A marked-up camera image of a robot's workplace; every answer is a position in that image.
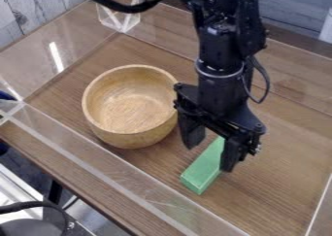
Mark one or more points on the clear acrylic corner bracket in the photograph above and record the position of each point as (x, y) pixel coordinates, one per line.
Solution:
(116, 20)

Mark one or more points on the green rectangular block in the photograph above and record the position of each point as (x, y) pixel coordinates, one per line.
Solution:
(204, 170)

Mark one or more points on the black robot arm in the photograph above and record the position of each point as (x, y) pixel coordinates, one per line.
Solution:
(231, 36)

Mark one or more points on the black table leg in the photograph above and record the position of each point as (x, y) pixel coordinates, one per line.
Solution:
(55, 193)

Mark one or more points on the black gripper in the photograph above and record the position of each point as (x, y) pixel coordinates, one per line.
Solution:
(216, 105)

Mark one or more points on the wooden brown bowl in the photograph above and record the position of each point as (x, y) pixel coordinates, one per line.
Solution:
(128, 106)

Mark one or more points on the clear acrylic tray wall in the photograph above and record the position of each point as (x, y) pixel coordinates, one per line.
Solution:
(124, 193)

